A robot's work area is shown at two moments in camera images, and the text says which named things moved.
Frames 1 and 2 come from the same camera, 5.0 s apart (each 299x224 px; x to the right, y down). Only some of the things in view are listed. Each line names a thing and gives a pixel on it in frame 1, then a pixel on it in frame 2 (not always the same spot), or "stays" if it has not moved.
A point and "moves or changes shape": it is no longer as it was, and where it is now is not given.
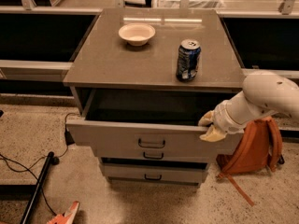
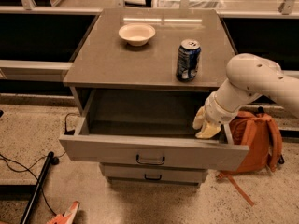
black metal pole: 37,188 stays
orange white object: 69,216 stays
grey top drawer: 145,119 moves or changes shape
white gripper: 224,118 to 216,113
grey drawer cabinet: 142,79 stays
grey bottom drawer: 154,174 stays
